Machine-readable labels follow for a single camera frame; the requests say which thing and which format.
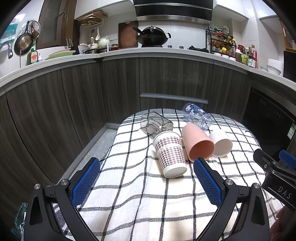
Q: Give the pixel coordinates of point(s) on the person's hand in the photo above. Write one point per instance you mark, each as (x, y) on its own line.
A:
(284, 226)

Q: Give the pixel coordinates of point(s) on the green tray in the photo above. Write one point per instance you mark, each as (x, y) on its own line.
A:
(61, 54)

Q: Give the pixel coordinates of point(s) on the patterned white paper cup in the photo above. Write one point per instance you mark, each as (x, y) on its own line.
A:
(170, 154)

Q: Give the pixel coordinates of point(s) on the teal plastic bag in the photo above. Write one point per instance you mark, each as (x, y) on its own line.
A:
(19, 222)

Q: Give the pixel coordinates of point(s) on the range hood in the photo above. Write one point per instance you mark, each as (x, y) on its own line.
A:
(199, 12)

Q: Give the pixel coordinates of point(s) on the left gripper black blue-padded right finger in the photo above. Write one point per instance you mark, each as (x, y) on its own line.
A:
(252, 221)

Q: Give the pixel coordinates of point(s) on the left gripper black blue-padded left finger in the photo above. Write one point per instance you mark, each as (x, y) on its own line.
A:
(41, 222)

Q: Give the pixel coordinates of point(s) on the pink plastic cup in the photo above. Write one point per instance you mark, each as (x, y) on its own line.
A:
(196, 142)

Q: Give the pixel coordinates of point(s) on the brown cutting board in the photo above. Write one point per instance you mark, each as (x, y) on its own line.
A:
(127, 36)

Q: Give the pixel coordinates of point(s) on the white ladle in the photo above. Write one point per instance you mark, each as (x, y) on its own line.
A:
(98, 35)

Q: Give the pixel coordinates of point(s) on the black dishwasher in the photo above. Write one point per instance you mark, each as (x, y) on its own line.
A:
(271, 123)

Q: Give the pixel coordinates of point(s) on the microwave oven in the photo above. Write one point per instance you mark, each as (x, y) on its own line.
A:
(289, 65)

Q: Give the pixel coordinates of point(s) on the green dish soap bottle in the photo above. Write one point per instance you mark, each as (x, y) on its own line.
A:
(32, 57)

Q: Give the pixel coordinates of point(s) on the white plastic cup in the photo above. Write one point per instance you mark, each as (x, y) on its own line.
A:
(222, 143)

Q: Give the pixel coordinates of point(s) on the black wok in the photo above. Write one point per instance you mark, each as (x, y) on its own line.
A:
(152, 36)

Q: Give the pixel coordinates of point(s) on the black spice rack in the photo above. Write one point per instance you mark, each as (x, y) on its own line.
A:
(219, 43)

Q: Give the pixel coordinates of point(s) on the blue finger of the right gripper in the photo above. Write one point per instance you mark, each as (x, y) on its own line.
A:
(288, 159)

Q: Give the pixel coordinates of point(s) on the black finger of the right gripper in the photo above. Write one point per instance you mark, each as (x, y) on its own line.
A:
(265, 161)

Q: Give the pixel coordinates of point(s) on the hanging frying pan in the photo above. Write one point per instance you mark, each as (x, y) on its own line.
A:
(23, 42)

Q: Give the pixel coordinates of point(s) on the clear square glass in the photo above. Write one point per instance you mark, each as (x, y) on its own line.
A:
(153, 124)

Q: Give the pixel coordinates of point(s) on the clear blue printed bottle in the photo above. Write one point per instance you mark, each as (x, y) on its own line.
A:
(195, 114)

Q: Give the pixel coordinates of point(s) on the white bowls stack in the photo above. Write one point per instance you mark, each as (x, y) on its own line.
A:
(273, 66)

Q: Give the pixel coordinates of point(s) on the sauce bottles group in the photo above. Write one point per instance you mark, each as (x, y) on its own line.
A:
(247, 55)

